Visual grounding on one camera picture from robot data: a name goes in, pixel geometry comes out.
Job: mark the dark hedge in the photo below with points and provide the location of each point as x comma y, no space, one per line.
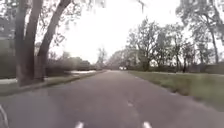
63,65

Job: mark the row of trees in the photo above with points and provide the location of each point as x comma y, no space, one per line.
146,40

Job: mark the wide grass field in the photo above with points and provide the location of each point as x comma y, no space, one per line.
200,86

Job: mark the pale side path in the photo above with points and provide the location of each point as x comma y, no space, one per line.
80,71

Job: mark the large bare tree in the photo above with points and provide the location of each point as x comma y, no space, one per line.
25,50

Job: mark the grey asphalt path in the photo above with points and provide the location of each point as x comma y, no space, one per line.
110,100

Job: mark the narrow grass strip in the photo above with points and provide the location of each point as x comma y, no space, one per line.
56,81

